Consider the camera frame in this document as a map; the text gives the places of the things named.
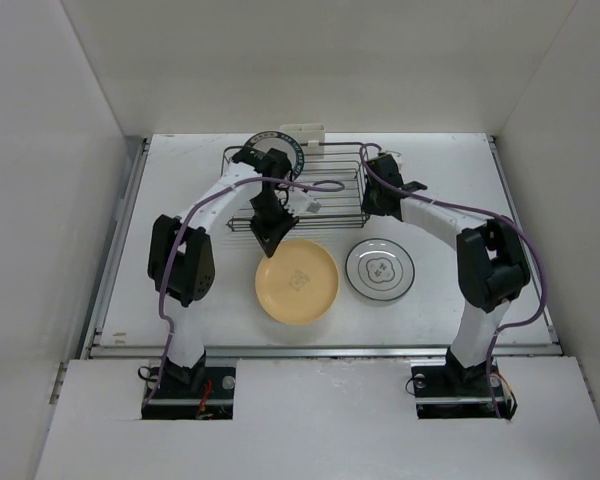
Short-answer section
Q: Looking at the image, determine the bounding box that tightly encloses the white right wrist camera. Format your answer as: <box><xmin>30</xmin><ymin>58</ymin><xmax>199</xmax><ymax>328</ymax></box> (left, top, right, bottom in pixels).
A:
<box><xmin>383</xmin><ymin>150</ymin><xmax>405</xmax><ymax>171</ymax></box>

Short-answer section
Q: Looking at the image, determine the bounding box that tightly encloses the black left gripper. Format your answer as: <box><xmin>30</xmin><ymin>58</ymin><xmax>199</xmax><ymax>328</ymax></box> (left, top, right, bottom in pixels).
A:
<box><xmin>249</xmin><ymin>190</ymin><xmax>299</xmax><ymax>257</ymax></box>

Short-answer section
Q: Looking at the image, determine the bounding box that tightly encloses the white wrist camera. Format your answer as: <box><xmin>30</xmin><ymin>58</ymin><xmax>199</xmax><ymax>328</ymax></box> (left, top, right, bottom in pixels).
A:
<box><xmin>383</xmin><ymin>150</ymin><xmax>405</xmax><ymax>171</ymax></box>
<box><xmin>283</xmin><ymin>191</ymin><xmax>322</xmax><ymax>216</ymax></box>

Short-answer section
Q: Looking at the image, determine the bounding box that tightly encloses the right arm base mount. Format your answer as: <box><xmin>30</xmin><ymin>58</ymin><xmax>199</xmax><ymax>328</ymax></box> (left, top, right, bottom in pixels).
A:
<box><xmin>405</xmin><ymin>359</ymin><xmax>518</xmax><ymax>420</ymax></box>

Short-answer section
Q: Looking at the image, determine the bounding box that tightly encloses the white plate blue rim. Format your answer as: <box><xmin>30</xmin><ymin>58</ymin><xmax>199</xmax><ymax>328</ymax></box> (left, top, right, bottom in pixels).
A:
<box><xmin>345</xmin><ymin>237</ymin><xmax>416</xmax><ymax>302</ymax></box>

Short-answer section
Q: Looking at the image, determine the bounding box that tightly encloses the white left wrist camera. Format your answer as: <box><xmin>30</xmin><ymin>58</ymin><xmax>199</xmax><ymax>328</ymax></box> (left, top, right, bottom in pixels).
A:
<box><xmin>283</xmin><ymin>191</ymin><xmax>322</xmax><ymax>216</ymax></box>

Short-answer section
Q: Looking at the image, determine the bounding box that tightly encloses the yellow plate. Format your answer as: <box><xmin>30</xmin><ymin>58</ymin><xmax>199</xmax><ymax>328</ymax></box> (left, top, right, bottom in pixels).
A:
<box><xmin>255</xmin><ymin>238</ymin><xmax>340</xmax><ymax>326</ymax></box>

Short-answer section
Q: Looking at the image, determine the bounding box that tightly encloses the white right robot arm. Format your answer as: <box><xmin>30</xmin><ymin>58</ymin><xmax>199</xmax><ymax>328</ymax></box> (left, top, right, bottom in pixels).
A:
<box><xmin>363</xmin><ymin>152</ymin><xmax>530</xmax><ymax>394</ymax></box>

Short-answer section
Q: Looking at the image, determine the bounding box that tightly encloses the metal wire dish rack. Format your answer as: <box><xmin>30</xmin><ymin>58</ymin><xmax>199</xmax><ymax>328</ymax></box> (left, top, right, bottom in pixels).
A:
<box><xmin>221</xmin><ymin>141</ymin><xmax>369</xmax><ymax>237</ymax></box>

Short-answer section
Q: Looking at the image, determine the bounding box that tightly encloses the white plastic cutlery holder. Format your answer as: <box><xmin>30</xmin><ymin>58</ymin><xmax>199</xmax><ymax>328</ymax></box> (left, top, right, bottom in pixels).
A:
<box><xmin>280</xmin><ymin>123</ymin><xmax>326</xmax><ymax>151</ymax></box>

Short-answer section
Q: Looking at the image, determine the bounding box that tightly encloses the aluminium front rail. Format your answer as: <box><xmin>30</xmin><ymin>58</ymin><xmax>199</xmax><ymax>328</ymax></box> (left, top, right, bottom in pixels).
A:
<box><xmin>83</xmin><ymin>343</ymin><xmax>563</xmax><ymax>359</ymax></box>

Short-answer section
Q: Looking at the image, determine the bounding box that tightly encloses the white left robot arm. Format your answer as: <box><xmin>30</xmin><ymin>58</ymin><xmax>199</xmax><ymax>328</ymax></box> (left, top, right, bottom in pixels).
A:
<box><xmin>148</xmin><ymin>146</ymin><xmax>305</xmax><ymax>397</ymax></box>

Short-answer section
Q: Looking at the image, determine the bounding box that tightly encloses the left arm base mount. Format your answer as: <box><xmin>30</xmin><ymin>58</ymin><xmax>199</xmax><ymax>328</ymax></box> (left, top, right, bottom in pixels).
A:
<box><xmin>137</xmin><ymin>359</ymin><xmax>237</xmax><ymax>421</ymax></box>

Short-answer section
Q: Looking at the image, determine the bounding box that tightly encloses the dark green rimmed plate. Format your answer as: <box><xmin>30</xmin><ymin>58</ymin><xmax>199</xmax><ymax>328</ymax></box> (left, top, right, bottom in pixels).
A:
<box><xmin>244</xmin><ymin>130</ymin><xmax>305</xmax><ymax>181</ymax></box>

